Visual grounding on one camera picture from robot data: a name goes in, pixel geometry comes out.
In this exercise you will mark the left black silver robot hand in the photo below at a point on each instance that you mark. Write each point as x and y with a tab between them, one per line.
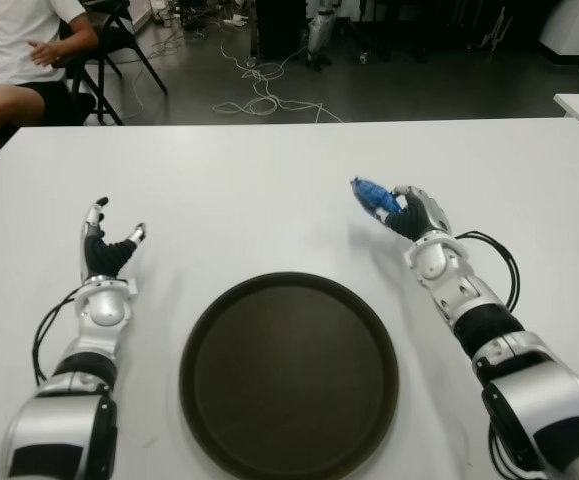
99	257

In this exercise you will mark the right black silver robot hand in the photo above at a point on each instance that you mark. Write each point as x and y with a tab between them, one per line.
419	217

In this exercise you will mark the blue Oreo cookie packet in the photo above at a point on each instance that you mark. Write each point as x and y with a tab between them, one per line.
376	197

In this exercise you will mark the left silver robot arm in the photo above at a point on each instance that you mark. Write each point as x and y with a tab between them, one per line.
104	310

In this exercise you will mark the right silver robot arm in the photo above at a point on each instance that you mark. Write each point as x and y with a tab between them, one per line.
469	295

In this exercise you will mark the grey folded stand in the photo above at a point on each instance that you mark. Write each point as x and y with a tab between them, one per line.
496	30

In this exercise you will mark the round dark brown tray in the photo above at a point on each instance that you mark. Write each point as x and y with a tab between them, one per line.
289	380

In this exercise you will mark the silver humanoid robot legs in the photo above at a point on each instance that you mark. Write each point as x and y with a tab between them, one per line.
319	30

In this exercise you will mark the black folding chair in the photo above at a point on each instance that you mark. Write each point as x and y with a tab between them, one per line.
119	37

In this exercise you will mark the seated person white shirt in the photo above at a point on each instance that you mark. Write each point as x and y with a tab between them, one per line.
19	40

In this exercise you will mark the white panel board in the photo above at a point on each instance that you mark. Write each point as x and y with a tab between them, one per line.
140	10

